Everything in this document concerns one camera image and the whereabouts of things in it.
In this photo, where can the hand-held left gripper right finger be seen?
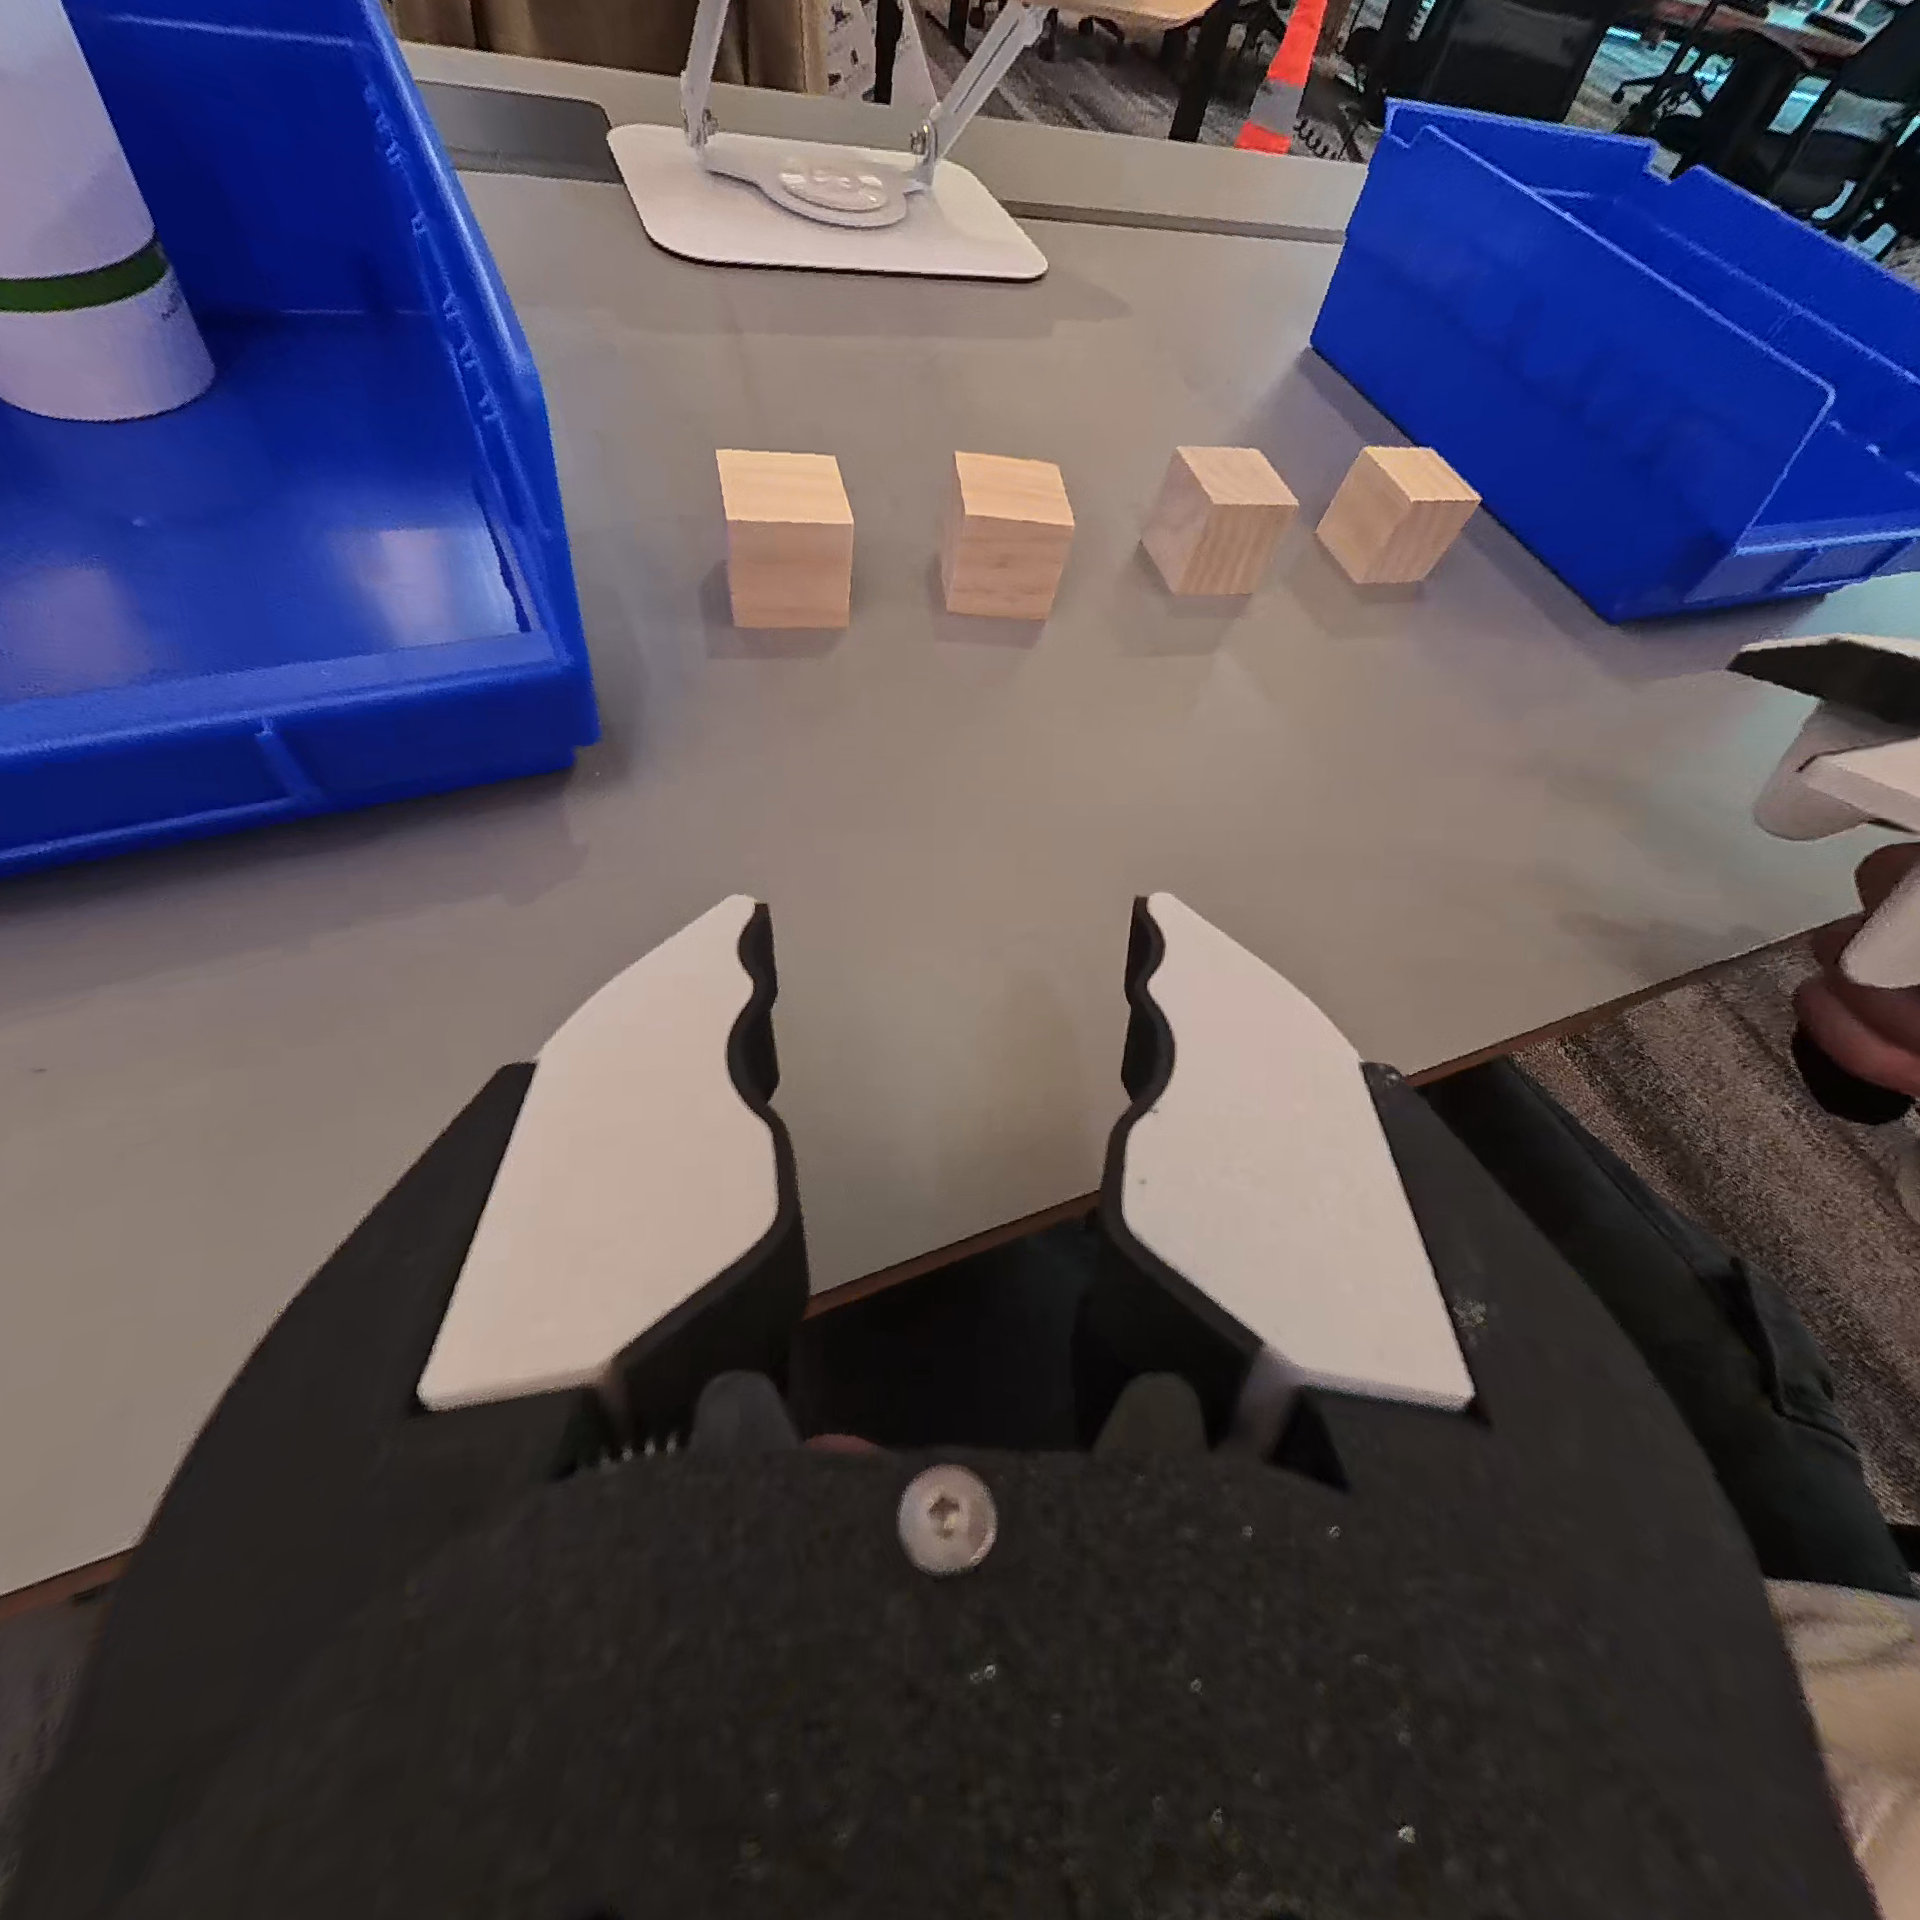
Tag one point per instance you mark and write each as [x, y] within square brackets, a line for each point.
[1290, 1200]

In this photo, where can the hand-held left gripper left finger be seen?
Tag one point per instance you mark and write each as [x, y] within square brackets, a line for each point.
[628, 1171]

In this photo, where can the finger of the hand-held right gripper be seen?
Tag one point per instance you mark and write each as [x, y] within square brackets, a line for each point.
[1860, 682]
[1860, 787]

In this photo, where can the blue plastic bin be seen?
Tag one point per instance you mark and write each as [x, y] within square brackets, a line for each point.
[1575, 389]
[300, 600]

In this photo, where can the white paper cup green band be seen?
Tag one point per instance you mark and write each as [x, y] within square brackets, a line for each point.
[76, 181]

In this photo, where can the person's right hand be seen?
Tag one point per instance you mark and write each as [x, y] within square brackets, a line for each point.
[1867, 1042]

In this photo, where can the person's black pants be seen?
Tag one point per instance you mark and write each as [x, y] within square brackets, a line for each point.
[1724, 1348]

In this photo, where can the wooden cube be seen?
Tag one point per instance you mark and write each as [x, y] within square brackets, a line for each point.
[1394, 517]
[1223, 524]
[1009, 547]
[786, 547]

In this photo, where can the black office chair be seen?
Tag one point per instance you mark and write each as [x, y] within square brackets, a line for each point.
[1695, 66]

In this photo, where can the orange traffic cone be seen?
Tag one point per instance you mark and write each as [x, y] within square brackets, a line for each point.
[1287, 76]

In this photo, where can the white document stand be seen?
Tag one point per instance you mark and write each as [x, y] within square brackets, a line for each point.
[839, 210]

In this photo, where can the black table frame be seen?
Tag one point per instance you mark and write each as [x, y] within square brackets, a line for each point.
[1200, 66]

